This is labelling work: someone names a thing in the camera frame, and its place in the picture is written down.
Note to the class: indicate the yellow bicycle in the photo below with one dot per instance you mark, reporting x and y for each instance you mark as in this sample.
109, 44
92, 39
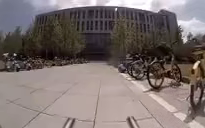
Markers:
199, 78

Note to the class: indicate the pale paving stripe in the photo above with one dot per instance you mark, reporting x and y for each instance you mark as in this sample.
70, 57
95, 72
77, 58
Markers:
160, 101

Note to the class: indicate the dark bicycle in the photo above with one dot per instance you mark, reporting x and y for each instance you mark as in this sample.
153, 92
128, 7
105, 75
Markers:
163, 71

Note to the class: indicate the row of parked bicycles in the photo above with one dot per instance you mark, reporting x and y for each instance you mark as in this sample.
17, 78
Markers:
40, 62
136, 65

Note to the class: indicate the group of green trees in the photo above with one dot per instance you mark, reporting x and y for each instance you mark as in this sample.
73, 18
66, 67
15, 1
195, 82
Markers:
140, 38
46, 41

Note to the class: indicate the large grey building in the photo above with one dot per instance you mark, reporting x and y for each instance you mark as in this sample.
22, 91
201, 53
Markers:
100, 23

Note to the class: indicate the robot's own part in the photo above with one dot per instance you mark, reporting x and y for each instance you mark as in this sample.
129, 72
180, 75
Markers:
68, 123
132, 122

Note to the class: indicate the grey stone slab pavement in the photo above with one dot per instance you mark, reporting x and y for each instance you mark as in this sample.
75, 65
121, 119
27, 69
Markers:
90, 90

